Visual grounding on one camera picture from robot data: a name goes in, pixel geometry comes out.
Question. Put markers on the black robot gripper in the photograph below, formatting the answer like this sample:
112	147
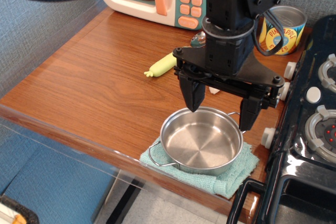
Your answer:
227	62

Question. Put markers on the white brown plush mushroom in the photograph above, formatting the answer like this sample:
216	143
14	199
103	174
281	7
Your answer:
214	90

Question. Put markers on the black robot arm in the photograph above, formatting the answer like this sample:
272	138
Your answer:
234	14

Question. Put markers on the stainless steel pot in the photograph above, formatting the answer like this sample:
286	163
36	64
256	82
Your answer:
206	141

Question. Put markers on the white stove knob bottom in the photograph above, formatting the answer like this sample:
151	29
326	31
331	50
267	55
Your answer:
267	137

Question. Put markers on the white stove knob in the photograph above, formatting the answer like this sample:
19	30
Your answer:
289	70
267	137
283	91

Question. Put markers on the white stove knob middle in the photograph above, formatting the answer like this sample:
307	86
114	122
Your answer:
283	91

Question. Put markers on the white stove knob top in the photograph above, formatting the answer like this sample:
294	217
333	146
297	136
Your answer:
289	70

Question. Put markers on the pineapple slices can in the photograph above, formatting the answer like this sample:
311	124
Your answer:
293	21

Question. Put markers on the black toy stove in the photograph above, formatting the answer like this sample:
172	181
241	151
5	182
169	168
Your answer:
300	172

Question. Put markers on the orange object bottom left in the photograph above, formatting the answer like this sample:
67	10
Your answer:
14	212

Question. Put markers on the green handled metal spoon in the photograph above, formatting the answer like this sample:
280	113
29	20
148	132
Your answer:
169	61

